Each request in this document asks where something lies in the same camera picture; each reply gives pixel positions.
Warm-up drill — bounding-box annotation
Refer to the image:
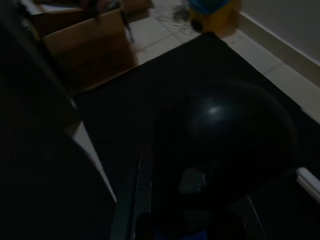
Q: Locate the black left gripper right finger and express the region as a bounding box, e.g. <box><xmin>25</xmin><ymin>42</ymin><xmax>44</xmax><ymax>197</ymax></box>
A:
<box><xmin>234</xmin><ymin>193</ymin><xmax>270</xmax><ymax>240</ymax></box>

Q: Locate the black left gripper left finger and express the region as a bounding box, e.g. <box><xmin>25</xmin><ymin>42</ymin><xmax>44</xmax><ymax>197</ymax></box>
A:
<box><xmin>116</xmin><ymin>146</ymin><xmax>154</xmax><ymax>240</ymax></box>

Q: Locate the large black floor mat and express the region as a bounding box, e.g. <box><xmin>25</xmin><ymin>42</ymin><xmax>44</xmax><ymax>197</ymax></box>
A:
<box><xmin>74</xmin><ymin>32</ymin><xmax>320</xmax><ymax>240</ymax></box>

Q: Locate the large open cardboard box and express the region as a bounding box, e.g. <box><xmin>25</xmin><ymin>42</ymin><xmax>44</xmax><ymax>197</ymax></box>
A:
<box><xmin>29</xmin><ymin>7</ymin><xmax>140</xmax><ymax>95</ymax></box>

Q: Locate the grey debris pile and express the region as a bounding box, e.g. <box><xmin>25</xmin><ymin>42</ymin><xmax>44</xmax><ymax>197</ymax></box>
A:
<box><xmin>156</xmin><ymin>3</ymin><xmax>193</xmax><ymax>33</ymax></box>

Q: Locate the plain small cardboard box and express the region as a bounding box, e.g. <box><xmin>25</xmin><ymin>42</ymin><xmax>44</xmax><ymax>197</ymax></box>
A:
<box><xmin>122</xmin><ymin>0</ymin><xmax>155</xmax><ymax>16</ymax></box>

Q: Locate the yellow trash bin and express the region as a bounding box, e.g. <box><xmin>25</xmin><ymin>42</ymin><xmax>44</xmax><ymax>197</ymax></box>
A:
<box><xmin>188</xmin><ymin>0</ymin><xmax>240</xmax><ymax>38</ymax></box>

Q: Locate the blue bin liner bag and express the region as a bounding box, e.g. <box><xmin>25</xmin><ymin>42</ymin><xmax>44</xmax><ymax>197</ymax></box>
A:
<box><xmin>187</xmin><ymin>0</ymin><xmax>222</xmax><ymax>16</ymax></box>

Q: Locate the cardboard box with clutter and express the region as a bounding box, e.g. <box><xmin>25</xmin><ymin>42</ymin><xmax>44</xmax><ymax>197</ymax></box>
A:
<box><xmin>21</xmin><ymin>0</ymin><xmax>86</xmax><ymax>26</ymax></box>

